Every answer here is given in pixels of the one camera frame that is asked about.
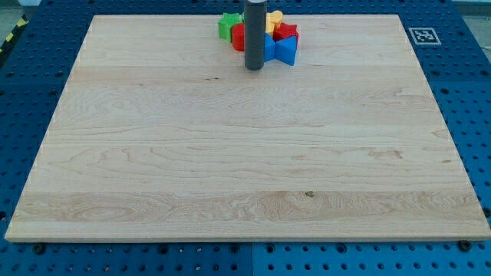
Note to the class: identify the light wooden board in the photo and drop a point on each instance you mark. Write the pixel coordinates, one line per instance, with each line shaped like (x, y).
(162, 135)

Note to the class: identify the blue block behind pusher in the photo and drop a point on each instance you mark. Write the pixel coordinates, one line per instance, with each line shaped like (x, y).
(269, 48)

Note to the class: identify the blue triangle block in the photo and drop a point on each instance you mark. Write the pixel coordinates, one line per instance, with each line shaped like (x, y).
(285, 50)

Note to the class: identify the red cylinder block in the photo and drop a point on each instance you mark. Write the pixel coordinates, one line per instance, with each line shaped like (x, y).
(238, 36)

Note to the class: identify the red star block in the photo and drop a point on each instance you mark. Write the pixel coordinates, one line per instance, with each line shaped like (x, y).
(284, 31)

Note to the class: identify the green star block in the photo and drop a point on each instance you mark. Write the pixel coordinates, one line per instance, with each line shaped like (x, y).
(226, 23)

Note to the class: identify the yellow block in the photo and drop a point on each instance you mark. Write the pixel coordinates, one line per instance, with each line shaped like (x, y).
(273, 21)

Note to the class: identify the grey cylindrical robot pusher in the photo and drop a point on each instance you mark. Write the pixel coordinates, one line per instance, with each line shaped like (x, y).
(255, 19)

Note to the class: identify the white fiducial marker tag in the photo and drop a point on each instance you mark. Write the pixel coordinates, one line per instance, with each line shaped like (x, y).
(424, 36)

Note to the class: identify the black bolt left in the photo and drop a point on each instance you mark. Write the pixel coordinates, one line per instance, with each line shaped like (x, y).
(38, 248)

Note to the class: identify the black bolt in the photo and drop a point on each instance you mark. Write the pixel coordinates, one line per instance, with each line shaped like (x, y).
(465, 245)
(38, 248)

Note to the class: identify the black bolt right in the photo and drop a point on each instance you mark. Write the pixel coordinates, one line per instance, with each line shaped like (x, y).
(465, 245)

